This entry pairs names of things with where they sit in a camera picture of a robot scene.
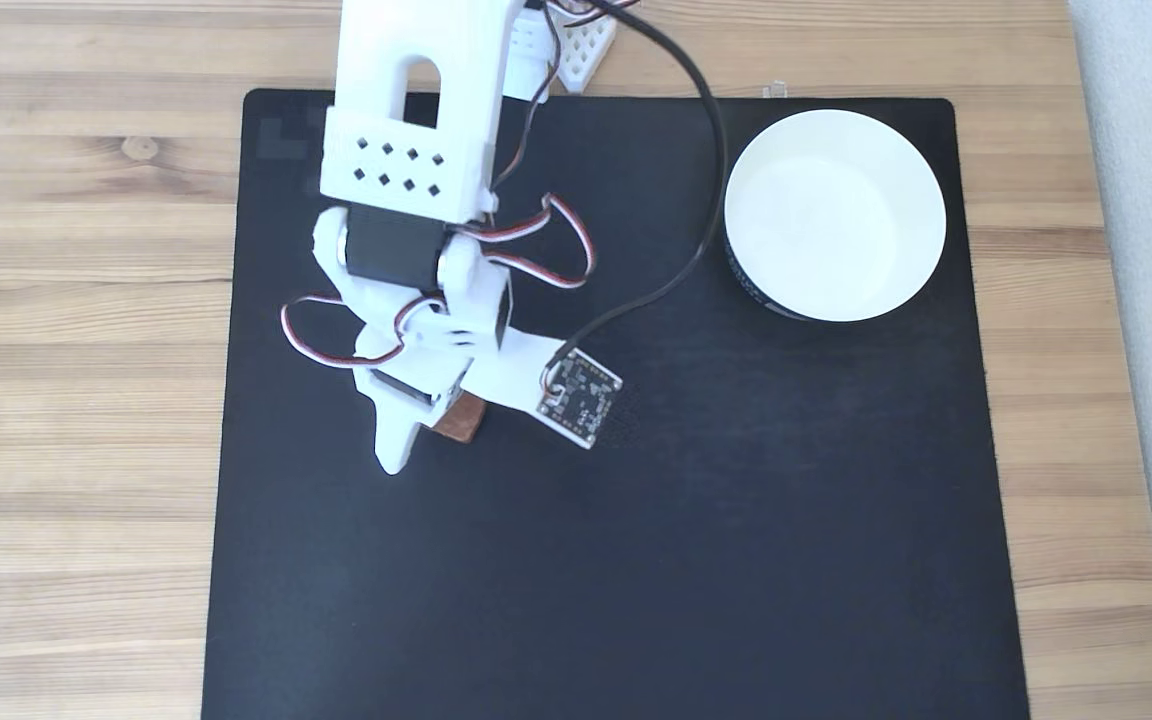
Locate black camera cable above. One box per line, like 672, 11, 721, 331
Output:
542, 0, 730, 397

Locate black mouse mat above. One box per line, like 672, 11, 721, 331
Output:
201, 88, 1032, 720

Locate red white servo wire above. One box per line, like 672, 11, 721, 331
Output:
280, 292, 449, 370
456, 192, 598, 291

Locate gripper camera module with mount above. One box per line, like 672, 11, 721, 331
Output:
458, 330, 625, 450

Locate brown rectangular toy block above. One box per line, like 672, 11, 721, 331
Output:
430, 392, 486, 444

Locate white round plate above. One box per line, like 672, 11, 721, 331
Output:
723, 108, 948, 324

